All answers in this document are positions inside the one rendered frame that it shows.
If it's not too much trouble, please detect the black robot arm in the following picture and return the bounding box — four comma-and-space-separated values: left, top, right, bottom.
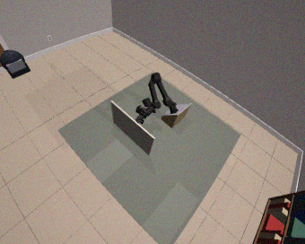
135, 73, 179, 114

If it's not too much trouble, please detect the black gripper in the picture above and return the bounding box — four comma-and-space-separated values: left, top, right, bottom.
135, 108, 151, 124

